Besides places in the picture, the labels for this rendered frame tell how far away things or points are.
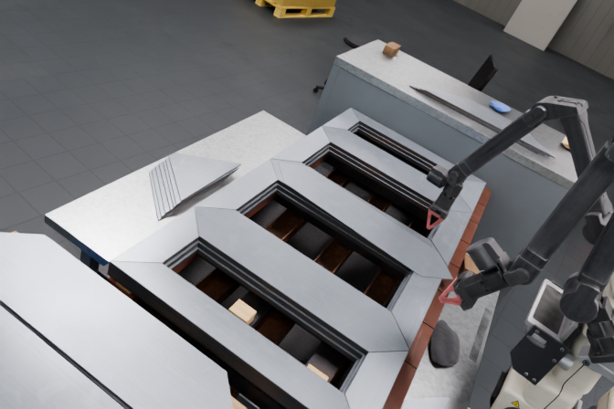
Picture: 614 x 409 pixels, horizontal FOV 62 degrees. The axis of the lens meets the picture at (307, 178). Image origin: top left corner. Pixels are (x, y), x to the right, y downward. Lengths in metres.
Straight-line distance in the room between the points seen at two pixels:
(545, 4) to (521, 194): 9.38
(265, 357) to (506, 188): 1.59
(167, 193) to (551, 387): 1.28
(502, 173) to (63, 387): 1.97
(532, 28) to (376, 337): 10.55
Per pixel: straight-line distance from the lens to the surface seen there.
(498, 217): 2.60
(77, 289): 1.32
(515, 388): 1.69
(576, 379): 1.64
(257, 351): 1.27
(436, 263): 1.79
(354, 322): 1.43
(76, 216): 1.65
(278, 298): 1.42
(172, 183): 1.78
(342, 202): 1.83
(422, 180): 2.22
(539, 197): 2.53
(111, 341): 1.24
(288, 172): 1.87
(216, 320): 1.29
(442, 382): 1.72
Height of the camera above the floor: 1.85
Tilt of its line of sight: 32 degrees down
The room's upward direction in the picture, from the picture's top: 23 degrees clockwise
